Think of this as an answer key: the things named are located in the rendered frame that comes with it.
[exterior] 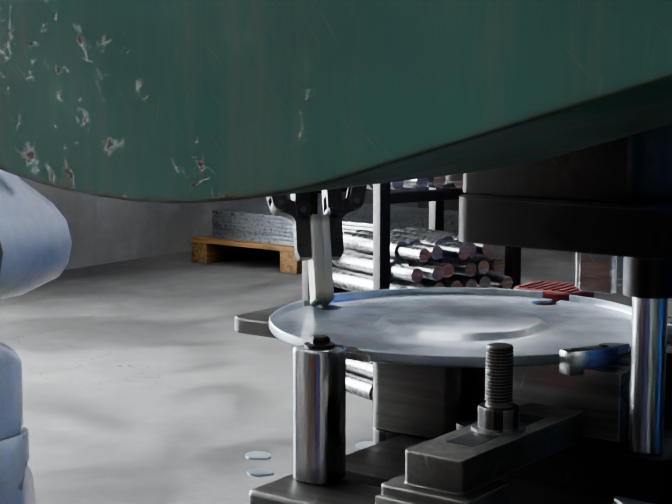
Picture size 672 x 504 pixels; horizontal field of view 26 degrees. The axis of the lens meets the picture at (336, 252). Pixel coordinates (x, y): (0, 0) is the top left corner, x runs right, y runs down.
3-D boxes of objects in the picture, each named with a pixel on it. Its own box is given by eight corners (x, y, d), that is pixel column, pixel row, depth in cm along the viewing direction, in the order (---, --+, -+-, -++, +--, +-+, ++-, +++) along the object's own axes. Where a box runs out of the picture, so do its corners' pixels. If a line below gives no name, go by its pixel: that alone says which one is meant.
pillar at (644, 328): (622, 450, 92) (627, 231, 90) (637, 443, 94) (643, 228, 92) (654, 456, 91) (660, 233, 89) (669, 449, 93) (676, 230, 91)
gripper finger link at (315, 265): (320, 213, 117) (311, 214, 116) (325, 300, 115) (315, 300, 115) (314, 221, 120) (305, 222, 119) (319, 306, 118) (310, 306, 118)
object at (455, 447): (370, 537, 85) (370, 363, 83) (516, 472, 98) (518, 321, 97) (457, 558, 81) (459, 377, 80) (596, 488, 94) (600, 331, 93)
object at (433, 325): (189, 334, 107) (188, 323, 107) (413, 285, 130) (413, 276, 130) (531, 388, 90) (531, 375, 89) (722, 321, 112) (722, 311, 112)
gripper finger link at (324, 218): (314, 221, 120) (323, 221, 120) (319, 306, 118) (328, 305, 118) (320, 213, 117) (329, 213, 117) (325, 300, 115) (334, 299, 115)
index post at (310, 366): (289, 479, 96) (288, 337, 95) (316, 469, 99) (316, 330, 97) (322, 487, 95) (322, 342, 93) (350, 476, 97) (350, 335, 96)
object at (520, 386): (498, 421, 100) (499, 355, 99) (599, 382, 111) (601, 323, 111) (619, 442, 94) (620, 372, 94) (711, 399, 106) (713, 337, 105)
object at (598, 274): (568, 289, 101) (569, 236, 101) (600, 281, 105) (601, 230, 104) (610, 294, 99) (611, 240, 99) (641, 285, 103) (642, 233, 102)
